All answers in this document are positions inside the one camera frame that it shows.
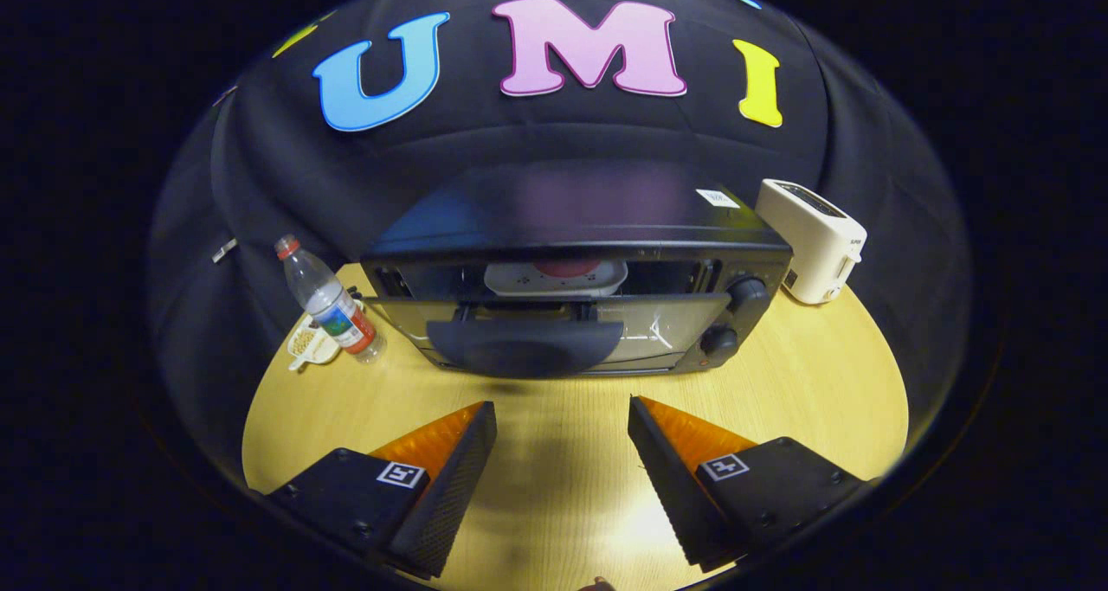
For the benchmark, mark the white square plate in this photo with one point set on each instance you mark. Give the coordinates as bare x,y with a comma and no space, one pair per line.
519,281

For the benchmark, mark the black toaster oven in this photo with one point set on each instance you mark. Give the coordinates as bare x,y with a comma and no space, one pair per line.
571,215

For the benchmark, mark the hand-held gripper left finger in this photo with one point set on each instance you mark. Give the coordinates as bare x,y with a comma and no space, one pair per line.
450,478

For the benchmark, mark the pink ham slice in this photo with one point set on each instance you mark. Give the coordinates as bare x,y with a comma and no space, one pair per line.
567,267

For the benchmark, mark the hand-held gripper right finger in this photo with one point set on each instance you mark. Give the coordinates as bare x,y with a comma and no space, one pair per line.
671,478

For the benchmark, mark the clear plastic water bottle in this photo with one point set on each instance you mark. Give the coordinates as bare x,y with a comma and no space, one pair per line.
329,301

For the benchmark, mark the silver clip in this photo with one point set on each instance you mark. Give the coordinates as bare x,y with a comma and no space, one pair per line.
224,249

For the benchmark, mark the cream white toaster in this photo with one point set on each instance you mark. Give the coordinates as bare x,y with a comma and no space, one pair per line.
809,245

